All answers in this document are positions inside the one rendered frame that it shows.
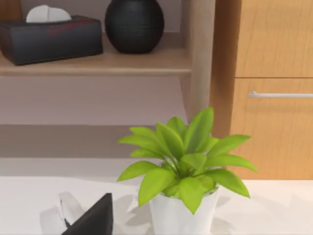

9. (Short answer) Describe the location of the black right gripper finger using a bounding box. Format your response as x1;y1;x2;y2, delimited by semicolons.
61;192;113;235

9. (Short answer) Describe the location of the green plant in white pot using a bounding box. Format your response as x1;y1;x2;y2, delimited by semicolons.
116;106;258;235

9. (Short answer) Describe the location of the open wooden shelf unit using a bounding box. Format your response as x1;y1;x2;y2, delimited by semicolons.
0;0;216;178

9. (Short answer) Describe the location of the black tissue box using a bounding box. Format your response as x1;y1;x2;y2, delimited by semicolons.
0;4;103;66

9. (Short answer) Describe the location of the wooden drawer front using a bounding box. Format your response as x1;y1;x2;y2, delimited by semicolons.
229;77;313;181

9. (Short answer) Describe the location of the black round vase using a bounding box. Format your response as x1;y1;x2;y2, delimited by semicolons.
105;0;165;54

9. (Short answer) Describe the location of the wooden cupboard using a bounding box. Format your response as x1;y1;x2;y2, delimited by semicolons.
209;0;313;181

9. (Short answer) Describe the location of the wooden cupboard door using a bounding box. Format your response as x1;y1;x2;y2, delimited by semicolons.
235;0;313;79

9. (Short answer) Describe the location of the long metal handle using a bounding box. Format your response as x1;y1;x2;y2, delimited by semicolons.
246;91;313;99

